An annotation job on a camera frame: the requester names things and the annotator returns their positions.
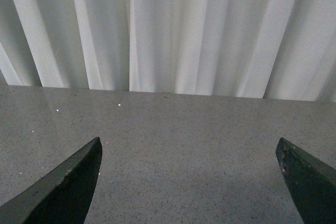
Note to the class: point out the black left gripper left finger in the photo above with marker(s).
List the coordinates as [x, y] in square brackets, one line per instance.
[63, 195]

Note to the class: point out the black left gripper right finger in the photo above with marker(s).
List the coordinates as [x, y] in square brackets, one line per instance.
[310, 181]

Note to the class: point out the white curtain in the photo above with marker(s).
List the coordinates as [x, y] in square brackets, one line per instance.
[276, 49]

